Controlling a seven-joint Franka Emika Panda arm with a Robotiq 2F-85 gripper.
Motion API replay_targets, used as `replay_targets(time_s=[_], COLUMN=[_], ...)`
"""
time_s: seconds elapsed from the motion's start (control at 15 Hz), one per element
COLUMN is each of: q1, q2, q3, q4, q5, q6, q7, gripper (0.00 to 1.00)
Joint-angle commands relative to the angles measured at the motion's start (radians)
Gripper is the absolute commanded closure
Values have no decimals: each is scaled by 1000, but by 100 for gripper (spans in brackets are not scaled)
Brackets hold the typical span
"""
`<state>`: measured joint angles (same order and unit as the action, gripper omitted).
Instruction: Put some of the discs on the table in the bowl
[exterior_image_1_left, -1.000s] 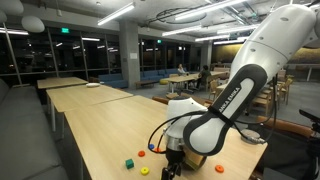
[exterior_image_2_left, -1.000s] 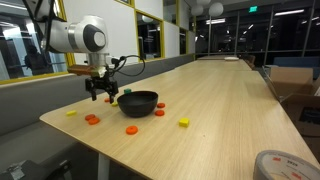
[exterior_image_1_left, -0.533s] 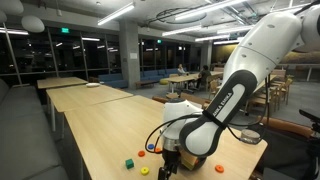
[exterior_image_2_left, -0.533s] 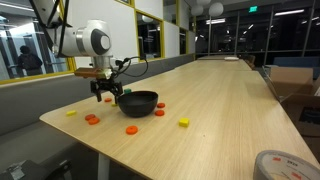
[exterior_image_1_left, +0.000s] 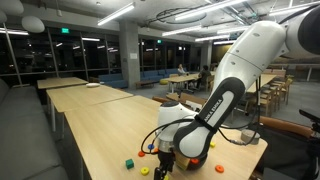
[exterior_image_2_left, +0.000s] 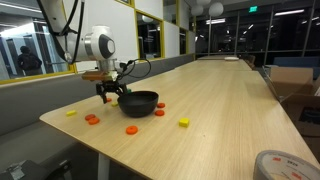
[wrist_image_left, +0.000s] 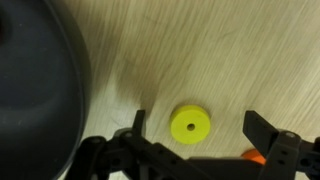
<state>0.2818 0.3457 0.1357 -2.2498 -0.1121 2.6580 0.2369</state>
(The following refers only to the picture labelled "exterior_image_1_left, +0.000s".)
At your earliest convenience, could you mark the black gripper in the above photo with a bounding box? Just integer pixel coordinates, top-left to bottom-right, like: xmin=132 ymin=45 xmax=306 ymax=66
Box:
xmin=153 ymin=151 xmax=176 ymax=180

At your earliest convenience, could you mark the black bowl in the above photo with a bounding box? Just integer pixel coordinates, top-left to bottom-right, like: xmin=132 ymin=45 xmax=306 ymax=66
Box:
xmin=181 ymin=151 xmax=209 ymax=172

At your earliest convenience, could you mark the green cube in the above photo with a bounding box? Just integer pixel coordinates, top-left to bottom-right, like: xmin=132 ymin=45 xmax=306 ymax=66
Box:
xmin=125 ymin=158 xmax=135 ymax=170

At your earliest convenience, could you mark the brown wooden chair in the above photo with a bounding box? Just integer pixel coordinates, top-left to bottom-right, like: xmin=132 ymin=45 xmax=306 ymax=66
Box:
xmin=152 ymin=95 xmax=174 ymax=105

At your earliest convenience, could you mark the open cardboard box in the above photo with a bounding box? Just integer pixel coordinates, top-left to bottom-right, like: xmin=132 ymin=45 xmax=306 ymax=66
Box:
xmin=165 ymin=92 xmax=208 ymax=113

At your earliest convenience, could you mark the white table leg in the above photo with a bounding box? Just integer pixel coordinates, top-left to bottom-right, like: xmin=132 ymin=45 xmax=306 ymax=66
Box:
xmin=79 ymin=159 xmax=85 ymax=180

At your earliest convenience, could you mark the low wooden bench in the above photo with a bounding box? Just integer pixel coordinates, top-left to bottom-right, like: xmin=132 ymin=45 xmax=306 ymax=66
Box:
xmin=134 ymin=79 xmax=156 ymax=90

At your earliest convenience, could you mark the small wooden dining table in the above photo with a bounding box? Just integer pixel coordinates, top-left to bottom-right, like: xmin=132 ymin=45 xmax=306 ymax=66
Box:
xmin=165 ymin=73 xmax=201 ymax=94

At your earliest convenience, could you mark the blue sofa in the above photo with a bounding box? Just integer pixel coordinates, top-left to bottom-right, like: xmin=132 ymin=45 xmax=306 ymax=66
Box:
xmin=98 ymin=73 xmax=129 ymax=90
xmin=139 ymin=68 xmax=179 ymax=83

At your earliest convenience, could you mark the seated person in light top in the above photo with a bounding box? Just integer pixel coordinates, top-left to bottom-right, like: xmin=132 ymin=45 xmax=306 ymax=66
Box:
xmin=176 ymin=63 xmax=188 ymax=76

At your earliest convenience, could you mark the light wooden table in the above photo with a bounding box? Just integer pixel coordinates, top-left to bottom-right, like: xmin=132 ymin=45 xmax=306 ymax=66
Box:
xmin=36 ymin=76 xmax=90 ymax=106
xmin=45 ymin=84 xmax=134 ymax=133

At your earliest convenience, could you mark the light wooden chair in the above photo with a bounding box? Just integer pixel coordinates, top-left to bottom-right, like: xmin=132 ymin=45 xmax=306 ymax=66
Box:
xmin=256 ymin=87 xmax=280 ymax=118
xmin=279 ymin=77 xmax=294 ymax=106

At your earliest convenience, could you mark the black chair with brown back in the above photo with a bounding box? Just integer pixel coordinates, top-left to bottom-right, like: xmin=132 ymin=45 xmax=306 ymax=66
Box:
xmin=248 ymin=115 xmax=316 ymax=180

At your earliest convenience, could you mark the grey concrete column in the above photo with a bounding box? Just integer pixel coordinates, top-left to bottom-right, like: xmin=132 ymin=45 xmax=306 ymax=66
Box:
xmin=118 ymin=20 xmax=141 ymax=90

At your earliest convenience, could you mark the long wooden dining table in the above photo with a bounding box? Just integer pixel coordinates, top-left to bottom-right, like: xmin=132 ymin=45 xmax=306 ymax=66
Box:
xmin=246 ymin=73 xmax=278 ymax=95

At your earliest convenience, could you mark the grey upholstered bench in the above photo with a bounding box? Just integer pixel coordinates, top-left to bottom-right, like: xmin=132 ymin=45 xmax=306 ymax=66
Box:
xmin=0 ymin=78 xmax=70 ymax=180

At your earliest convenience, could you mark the long ceiling light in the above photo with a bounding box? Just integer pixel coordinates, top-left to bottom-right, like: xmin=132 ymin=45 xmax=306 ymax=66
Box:
xmin=161 ymin=25 xmax=203 ymax=37
xmin=81 ymin=37 xmax=101 ymax=43
xmin=0 ymin=28 xmax=30 ymax=36
xmin=268 ymin=0 xmax=320 ymax=17
xmin=194 ymin=34 xmax=231 ymax=43
xmin=97 ymin=2 xmax=136 ymax=27
xmin=174 ymin=0 xmax=249 ymax=22

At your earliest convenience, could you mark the white round pendant lamp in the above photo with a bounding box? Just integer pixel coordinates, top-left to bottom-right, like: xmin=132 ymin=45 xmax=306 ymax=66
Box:
xmin=0 ymin=0 xmax=25 ymax=16
xmin=21 ymin=15 xmax=46 ymax=34
xmin=0 ymin=9 xmax=8 ymax=24

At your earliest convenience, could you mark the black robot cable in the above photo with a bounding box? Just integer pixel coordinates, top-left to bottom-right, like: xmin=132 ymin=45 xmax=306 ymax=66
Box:
xmin=140 ymin=75 xmax=262 ymax=155

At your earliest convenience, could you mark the grey duct tape roll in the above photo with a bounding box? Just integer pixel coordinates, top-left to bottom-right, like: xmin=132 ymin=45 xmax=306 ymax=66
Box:
xmin=240 ymin=128 xmax=261 ymax=146

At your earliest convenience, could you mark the black camera on tripod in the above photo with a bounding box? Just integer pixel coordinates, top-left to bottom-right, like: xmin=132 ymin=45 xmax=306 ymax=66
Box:
xmin=298 ymin=108 xmax=320 ymax=180

